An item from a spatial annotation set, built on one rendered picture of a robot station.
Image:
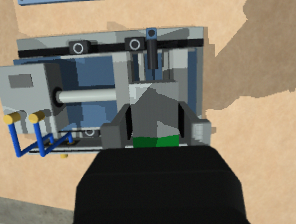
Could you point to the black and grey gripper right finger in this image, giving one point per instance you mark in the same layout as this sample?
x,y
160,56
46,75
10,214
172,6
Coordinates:
x,y
195,131

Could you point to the grey metal block with green end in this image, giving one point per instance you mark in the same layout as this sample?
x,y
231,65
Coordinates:
x,y
154,111

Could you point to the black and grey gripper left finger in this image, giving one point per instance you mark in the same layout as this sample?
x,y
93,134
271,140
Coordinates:
x,y
116,133

